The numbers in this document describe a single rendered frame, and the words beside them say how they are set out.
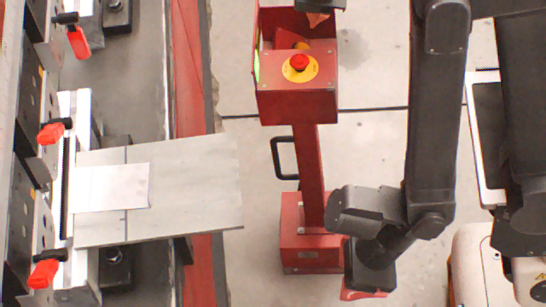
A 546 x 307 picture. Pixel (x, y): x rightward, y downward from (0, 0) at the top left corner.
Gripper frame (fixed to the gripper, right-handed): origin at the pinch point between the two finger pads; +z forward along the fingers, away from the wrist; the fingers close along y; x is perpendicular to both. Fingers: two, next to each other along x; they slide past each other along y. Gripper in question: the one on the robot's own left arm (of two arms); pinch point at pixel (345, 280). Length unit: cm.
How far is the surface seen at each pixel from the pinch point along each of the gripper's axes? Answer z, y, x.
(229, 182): 7.5, -17.7, -15.7
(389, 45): 82, -131, 58
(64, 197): 20.5, -17.0, -39.1
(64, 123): -7.7, -11.0, -43.7
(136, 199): 14.0, -15.3, -28.8
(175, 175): 11.5, -19.5, -23.5
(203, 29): 104, -138, 5
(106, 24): 28, -62, -35
